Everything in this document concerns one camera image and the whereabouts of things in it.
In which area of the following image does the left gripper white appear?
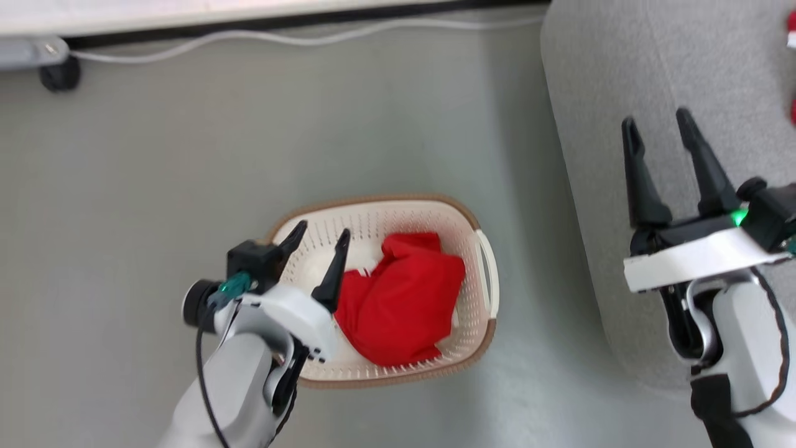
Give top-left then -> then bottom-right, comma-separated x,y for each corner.
215,220 -> 352,365

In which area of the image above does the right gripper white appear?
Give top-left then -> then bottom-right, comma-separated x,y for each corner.
622,107 -> 785,293

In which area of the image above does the plain red garment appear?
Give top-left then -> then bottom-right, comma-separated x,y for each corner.
334,232 -> 467,368

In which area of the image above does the red jersey number 23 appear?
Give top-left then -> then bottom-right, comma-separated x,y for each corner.
786,9 -> 796,125

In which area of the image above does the grey fabric sofa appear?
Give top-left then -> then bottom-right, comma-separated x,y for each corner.
540,0 -> 796,399

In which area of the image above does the white perforated laundry basket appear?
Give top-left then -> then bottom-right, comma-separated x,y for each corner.
266,194 -> 499,390

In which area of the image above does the black caster wheel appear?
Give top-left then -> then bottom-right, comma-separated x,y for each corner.
39,56 -> 81,93

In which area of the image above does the grey metal partition foot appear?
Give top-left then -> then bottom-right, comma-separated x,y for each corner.
0,36 -> 70,69

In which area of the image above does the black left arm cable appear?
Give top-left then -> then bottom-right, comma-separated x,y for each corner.
195,311 -> 232,448

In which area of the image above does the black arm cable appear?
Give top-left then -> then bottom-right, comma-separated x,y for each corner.
195,311 -> 232,448
733,266 -> 792,419

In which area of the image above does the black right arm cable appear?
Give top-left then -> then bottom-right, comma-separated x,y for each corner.
733,266 -> 792,419

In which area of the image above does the white floor cable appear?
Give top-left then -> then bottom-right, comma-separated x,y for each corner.
68,16 -> 548,65

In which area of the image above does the white wall skirting strip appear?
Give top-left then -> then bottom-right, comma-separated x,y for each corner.
0,0 -> 498,38

